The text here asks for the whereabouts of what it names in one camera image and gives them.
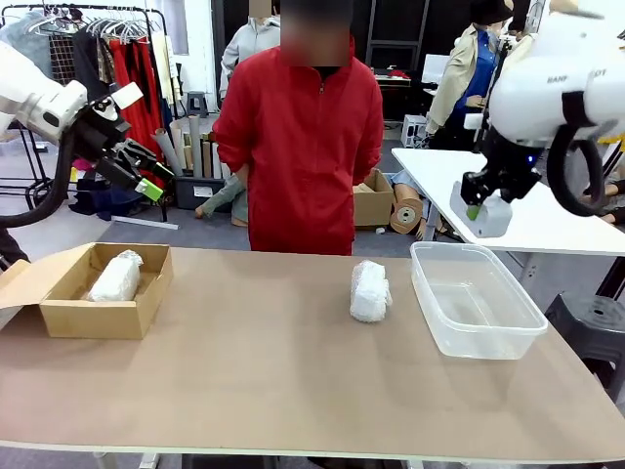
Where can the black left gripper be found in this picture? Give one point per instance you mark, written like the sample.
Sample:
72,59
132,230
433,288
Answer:
100,134

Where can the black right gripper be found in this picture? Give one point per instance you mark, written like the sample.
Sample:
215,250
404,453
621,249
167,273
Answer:
508,163

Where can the white unwrapped clock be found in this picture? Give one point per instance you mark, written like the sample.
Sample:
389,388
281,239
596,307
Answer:
488,220

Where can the long bubble-wrapped clock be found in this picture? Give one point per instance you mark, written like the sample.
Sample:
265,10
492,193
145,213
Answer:
114,281

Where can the squat bubble-wrapped clock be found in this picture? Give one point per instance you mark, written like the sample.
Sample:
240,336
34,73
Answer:
370,293

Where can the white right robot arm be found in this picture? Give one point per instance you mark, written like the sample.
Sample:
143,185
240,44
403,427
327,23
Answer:
547,83

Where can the dark sleeved forearm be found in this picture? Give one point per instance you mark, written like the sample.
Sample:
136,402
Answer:
12,249

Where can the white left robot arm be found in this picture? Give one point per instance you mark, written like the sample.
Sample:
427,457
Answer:
29,98

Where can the slanted grey tube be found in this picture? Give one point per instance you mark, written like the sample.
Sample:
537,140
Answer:
168,154

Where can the white paper roll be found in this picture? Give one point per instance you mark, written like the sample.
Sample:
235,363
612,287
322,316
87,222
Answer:
178,141

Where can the red hanging dress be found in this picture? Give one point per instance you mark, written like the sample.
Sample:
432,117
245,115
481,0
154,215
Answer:
141,117

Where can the upright grey roll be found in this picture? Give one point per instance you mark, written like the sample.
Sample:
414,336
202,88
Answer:
195,146

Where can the black storage bin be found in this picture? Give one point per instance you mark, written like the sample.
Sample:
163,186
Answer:
195,193

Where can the white background table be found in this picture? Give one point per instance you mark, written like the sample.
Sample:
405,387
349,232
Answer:
547,225

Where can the brown cardboard tube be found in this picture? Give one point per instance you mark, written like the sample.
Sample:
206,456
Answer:
207,156

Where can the grey step stool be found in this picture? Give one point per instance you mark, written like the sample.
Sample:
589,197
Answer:
196,102

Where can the lying mannequin in grey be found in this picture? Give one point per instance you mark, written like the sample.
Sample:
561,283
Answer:
222,200

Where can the lying mannequin blue top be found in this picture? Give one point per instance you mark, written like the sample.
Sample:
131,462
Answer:
405,178

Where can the brown cardboard spool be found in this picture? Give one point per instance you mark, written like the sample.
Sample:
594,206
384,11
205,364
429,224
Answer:
406,212

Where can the black clothes rack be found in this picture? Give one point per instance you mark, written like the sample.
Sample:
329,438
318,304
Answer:
161,73

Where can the white computer case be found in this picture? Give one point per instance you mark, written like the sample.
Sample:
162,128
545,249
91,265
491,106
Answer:
414,131

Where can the cream hanging garment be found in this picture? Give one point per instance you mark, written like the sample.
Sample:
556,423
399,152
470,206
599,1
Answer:
163,68

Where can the mannequin with beige jacket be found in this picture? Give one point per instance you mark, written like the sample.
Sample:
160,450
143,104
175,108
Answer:
464,83

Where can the clear plastic container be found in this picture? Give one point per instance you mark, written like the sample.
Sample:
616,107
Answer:
476,303

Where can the lying mannequin legs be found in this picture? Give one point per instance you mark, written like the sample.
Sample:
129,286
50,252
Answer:
610,193

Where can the black hanging garment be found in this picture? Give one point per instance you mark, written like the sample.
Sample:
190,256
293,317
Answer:
90,63

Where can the black tripod pole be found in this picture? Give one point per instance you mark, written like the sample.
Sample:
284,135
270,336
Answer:
494,73

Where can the cardboard box on floor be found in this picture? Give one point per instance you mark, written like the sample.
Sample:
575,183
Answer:
371,207

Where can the checkered dress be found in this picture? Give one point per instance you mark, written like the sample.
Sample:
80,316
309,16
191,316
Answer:
62,58

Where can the open cardboard box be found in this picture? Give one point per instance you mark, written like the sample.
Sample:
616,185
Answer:
97,315

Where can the person in red jacket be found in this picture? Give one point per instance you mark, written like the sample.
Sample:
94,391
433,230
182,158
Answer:
298,161

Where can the person in grey hoodie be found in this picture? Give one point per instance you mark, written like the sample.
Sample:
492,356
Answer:
246,49

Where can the light blue denim jacket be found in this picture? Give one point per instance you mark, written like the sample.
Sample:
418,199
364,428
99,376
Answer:
27,44

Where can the black plastic stool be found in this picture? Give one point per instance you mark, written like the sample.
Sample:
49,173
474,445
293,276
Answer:
593,332

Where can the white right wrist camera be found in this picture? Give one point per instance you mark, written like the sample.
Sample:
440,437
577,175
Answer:
474,121

